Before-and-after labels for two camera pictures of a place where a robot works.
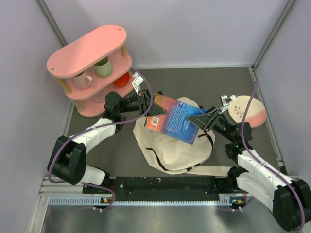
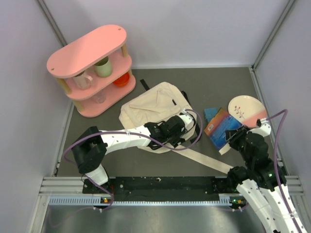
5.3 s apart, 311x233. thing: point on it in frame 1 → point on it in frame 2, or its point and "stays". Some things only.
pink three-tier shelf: [93, 67] stays
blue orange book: [175, 123] → [222, 120]
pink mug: [83, 80] stays
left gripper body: [138, 103] → [172, 138]
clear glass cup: [99, 97] stays
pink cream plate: [256, 115] stays
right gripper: [201, 120] → [233, 135]
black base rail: [164, 189] stays
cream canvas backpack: [175, 156] → [157, 104]
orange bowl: [122, 80] stays
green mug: [103, 68] stays
